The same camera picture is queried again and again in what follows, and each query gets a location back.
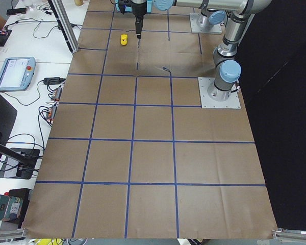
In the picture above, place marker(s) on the blue teach pendant tablet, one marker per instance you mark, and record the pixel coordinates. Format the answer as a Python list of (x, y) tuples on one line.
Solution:
[(16, 73)]

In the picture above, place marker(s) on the black power adapter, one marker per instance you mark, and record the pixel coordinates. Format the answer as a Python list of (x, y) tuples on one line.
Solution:
[(52, 81)]

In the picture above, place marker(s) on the aluminium frame post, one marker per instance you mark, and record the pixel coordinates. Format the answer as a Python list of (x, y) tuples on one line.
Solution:
[(65, 25)]

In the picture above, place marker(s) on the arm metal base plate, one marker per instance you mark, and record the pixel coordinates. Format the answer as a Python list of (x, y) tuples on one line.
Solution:
[(213, 98), (202, 24)]

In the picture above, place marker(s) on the yellow beetle toy car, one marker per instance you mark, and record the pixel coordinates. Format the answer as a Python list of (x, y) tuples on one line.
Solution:
[(123, 39)]

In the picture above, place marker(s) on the green box device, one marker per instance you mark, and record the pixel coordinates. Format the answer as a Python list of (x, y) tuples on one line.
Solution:
[(10, 207)]

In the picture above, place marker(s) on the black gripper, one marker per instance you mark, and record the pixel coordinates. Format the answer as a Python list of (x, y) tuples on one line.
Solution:
[(138, 9)]

